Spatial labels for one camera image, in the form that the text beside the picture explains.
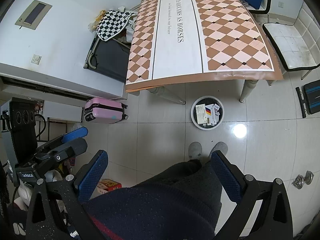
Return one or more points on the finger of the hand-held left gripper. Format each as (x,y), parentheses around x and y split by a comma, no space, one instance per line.
(75,133)
(77,147)

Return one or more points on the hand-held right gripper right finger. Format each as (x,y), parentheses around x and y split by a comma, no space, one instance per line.
(225,177)

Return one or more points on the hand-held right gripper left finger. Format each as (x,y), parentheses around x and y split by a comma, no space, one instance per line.
(93,177)

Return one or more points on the round white trash bin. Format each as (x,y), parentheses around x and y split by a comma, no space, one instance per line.
(193,116)

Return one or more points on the red yellow cardboard box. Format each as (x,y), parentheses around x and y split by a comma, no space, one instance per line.
(110,186)

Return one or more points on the person's right grey slipper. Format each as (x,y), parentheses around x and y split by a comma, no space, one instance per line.
(220,148)

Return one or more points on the person's grey slipper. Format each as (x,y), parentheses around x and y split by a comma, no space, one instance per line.
(220,148)
(195,150)

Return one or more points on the pink suitcase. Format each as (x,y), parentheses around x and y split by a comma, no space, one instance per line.
(105,110)

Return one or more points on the person's black pants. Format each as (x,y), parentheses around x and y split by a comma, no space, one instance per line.
(185,175)

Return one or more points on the person's left grey slipper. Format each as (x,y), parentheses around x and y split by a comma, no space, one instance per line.
(195,150)

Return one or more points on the black bin liner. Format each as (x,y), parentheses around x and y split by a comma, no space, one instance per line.
(203,126)

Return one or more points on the striped medicine box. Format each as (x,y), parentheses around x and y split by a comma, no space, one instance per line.
(211,116)

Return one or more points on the white medicine box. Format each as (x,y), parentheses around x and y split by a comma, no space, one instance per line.
(201,115)

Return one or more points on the person's dark navy sweater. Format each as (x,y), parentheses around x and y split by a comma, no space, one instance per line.
(150,217)

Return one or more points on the small white box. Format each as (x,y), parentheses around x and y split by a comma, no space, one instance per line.
(216,108)

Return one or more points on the metal dumbbell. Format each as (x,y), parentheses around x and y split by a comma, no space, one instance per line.
(303,180)

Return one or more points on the white table leg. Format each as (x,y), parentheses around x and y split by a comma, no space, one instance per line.
(246,90)
(172,96)

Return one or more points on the yellow plastic bag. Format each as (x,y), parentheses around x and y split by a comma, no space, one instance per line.
(96,21)

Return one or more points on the black white checkered bag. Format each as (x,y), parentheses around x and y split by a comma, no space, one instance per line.
(112,25)

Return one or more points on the black blue step board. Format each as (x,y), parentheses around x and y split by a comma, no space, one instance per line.
(311,97)

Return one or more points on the table with checkered tablecloth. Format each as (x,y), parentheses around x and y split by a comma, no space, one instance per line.
(175,42)

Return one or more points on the white wall socket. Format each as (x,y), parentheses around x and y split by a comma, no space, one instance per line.
(35,59)
(280,4)

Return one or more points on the black case with beige frame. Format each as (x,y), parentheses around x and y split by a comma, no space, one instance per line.
(110,57)

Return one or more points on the grey electrical wall panel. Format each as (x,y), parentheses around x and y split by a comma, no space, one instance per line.
(33,13)

